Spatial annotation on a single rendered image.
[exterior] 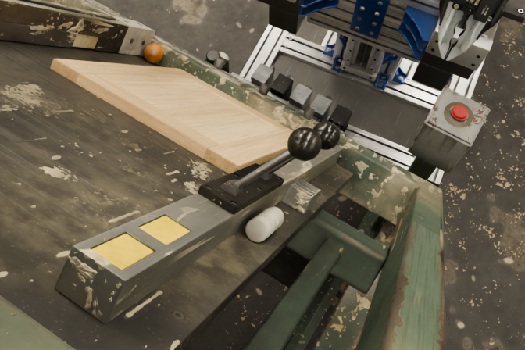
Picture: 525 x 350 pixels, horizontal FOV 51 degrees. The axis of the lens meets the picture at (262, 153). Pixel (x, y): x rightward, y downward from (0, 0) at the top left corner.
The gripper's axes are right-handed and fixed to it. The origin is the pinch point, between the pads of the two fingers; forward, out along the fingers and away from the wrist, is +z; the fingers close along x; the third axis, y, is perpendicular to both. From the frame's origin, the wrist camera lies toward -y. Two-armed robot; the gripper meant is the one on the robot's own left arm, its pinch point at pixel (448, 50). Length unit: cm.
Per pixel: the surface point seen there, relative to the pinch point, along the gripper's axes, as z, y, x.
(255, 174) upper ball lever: 4.9, 39.7, -14.9
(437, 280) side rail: 14.1, 33.3, 9.7
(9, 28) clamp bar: 17, 19, -69
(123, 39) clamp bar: 32, -13, -67
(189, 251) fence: 4, 54, -16
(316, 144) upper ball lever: -1.0, 37.6, -9.9
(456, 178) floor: 96, -108, 29
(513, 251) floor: 105, -91, 58
